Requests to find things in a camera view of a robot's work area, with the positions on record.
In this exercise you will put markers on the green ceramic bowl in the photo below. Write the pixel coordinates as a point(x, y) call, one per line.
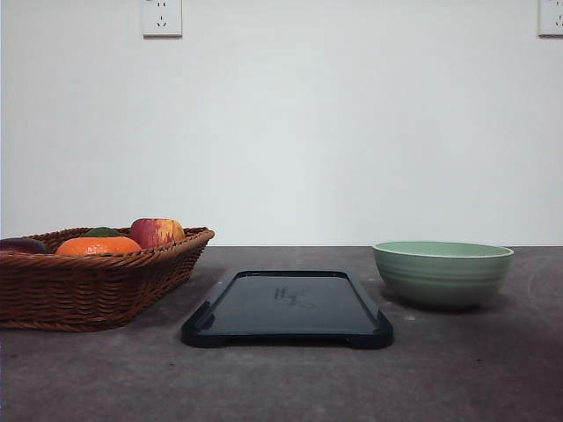
point(442, 273)

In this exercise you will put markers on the brown wicker basket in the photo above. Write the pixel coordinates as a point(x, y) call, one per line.
point(88, 279)

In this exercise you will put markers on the dark rectangular tray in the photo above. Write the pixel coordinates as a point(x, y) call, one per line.
point(289, 307)

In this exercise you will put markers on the red yellow apple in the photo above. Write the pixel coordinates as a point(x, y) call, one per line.
point(157, 232)

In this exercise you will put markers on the green avocado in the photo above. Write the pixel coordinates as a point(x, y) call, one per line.
point(101, 232)

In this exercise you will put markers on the orange fruit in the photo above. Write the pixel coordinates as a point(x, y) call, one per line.
point(98, 245)

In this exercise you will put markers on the dark red apple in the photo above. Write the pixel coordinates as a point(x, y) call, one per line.
point(23, 245)

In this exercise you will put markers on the white wall socket left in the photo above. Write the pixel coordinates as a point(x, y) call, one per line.
point(161, 20)

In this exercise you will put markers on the white wall socket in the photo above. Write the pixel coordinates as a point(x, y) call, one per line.
point(549, 21)
point(161, 20)

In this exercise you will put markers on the white wall socket right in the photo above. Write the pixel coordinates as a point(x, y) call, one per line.
point(549, 21)

